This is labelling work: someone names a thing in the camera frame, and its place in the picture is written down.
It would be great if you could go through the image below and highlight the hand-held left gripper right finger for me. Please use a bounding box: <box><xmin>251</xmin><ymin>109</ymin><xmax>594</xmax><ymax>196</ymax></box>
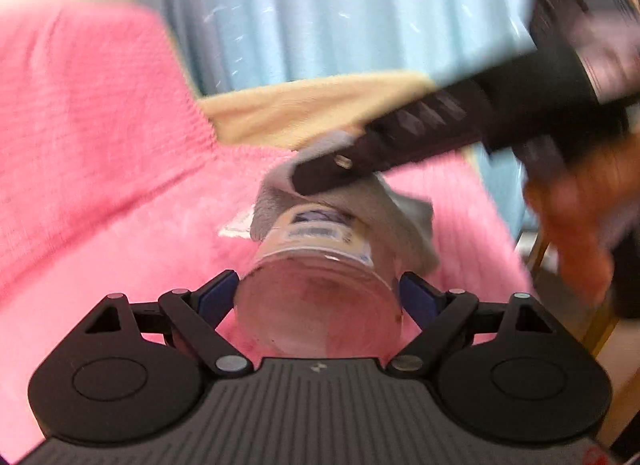
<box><xmin>387</xmin><ymin>272</ymin><xmax>556</xmax><ymax>376</ymax></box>

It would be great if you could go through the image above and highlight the wooden chair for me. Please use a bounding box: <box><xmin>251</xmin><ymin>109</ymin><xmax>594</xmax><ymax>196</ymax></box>
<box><xmin>520</xmin><ymin>230</ymin><xmax>621</xmax><ymax>361</ymax></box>

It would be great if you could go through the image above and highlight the white sewn blanket label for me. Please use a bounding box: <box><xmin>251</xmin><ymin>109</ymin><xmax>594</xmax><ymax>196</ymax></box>
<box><xmin>219</xmin><ymin>212</ymin><xmax>253</xmax><ymax>240</ymax></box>

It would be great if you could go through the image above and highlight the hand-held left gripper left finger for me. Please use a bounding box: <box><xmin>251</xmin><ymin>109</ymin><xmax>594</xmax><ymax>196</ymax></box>
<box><xmin>82</xmin><ymin>270</ymin><xmax>253</xmax><ymax>377</ymax></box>

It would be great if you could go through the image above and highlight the grey cleaning cloth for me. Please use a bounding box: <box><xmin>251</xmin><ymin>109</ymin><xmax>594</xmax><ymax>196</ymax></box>
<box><xmin>250</xmin><ymin>130</ymin><xmax>441</xmax><ymax>273</ymax></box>

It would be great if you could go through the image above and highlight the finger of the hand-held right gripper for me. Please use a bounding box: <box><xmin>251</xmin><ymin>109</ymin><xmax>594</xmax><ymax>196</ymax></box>
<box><xmin>291</xmin><ymin>79</ymin><xmax>495</xmax><ymax>196</ymax></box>

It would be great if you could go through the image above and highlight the beige sofa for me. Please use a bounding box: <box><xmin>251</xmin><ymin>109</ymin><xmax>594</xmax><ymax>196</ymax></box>
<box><xmin>200</xmin><ymin>70</ymin><xmax>481</xmax><ymax>156</ymax></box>

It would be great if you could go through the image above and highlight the clear plastic jar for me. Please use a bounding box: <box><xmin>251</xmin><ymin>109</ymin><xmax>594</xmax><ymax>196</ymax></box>
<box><xmin>232</xmin><ymin>202</ymin><xmax>405</xmax><ymax>358</ymax></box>

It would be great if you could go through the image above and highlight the person's right hand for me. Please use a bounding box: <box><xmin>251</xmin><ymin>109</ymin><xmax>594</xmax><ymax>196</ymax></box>
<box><xmin>522</xmin><ymin>135</ymin><xmax>640</xmax><ymax>307</ymax></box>

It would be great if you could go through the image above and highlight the light blue star curtain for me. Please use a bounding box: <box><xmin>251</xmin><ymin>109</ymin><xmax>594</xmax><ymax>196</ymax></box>
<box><xmin>135</xmin><ymin>0</ymin><xmax>541</xmax><ymax>96</ymax></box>

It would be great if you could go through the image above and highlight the pink ribbed blanket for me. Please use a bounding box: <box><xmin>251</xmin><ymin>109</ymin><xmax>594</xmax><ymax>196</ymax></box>
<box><xmin>0</xmin><ymin>145</ymin><xmax>536</xmax><ymax>361</ymax></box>

